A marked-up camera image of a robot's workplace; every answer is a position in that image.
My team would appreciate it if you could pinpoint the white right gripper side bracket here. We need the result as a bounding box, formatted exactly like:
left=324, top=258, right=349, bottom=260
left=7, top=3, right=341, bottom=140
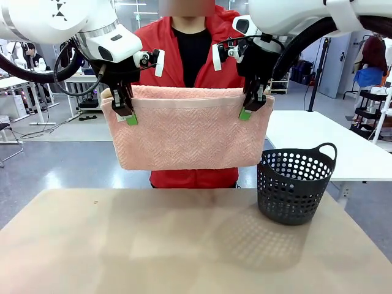
left=212, top=42, right=241, bottom=72

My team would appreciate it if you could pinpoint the white gripper side bracket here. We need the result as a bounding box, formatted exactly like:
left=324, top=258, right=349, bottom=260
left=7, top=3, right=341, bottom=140
left=133, top=48, right=166, bottom=78
left=212, top=42, right=241, bottom=72

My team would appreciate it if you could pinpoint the black perforated plastic basket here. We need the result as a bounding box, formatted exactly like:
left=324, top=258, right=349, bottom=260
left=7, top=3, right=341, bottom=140
left=256, top=142, right=338, bottom=227

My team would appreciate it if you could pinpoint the large white table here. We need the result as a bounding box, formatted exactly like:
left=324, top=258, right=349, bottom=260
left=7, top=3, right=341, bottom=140
left=265, top=109, right=392, bottom=211

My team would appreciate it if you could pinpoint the seated background person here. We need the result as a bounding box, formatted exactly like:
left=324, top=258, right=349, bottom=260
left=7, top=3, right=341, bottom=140
left=23, top=42, right=48, bottom=73

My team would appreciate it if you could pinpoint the person in red jacket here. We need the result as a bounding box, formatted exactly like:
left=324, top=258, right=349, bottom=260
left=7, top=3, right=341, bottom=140
left=130, top=3, right=247, bottom=189

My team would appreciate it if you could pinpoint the background person in dark red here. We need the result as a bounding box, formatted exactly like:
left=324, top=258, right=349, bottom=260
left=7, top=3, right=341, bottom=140
left=355, top=34, right=389, bottom=77

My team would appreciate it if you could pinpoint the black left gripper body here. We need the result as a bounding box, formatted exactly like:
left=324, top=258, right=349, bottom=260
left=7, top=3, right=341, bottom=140
left=88, top=57, right=142, bottom=92

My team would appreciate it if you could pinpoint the white office desk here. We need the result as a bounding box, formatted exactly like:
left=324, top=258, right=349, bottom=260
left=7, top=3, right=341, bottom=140
left=0, top=69, right=61, bottom=127

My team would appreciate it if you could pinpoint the blue hanging garment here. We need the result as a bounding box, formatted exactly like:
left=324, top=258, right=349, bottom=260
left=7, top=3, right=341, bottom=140
left=353, top=66, right=387, bottom=91

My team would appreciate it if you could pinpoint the black utility cart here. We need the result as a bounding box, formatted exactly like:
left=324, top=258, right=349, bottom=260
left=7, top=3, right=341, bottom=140
left=350, top=87, right=392, bottom=137

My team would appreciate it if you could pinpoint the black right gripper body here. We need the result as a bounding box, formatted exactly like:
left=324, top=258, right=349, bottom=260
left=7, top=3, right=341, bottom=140
left=235, top=38, right=278, bottom=81

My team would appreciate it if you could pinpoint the black light stand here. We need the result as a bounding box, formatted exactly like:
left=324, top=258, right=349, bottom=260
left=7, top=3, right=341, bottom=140
left=303, top=36, right=330, bottom=113

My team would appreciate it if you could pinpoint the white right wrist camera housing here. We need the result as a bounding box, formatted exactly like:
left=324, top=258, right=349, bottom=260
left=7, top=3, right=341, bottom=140
left=232, top=13, right=263, bottom=37

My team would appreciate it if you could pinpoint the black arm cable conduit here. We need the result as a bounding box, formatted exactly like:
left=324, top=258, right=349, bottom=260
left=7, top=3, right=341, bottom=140
left=271, top=14, right=392, bottom=82
left=0, top=33, right=107, bottom=97

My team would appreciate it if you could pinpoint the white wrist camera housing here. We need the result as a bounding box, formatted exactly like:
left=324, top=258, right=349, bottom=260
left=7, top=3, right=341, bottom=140
left=232, top=13, right=263, bottom=37
left=80, top=21, right=144, bottom=64

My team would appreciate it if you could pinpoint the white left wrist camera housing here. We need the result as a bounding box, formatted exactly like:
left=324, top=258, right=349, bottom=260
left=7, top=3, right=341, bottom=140
left=80, top=21, right=144, bottom=64

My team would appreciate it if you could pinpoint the white left gripper side bracket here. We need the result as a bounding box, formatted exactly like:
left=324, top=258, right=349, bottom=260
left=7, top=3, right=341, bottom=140
left=133, top=48, right=166, bottom=78

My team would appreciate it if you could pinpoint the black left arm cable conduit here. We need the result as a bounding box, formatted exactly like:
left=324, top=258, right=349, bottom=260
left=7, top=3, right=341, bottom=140
left=0, top=33, right=107, bottom=97

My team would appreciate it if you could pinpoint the pink towel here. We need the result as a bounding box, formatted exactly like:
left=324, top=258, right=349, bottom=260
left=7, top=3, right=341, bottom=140
left=100, top=85, right=276, bottom=172

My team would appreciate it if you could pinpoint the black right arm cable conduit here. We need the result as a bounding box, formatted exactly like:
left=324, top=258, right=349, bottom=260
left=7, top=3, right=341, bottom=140
left=271, top=14, right=392, bottom=82

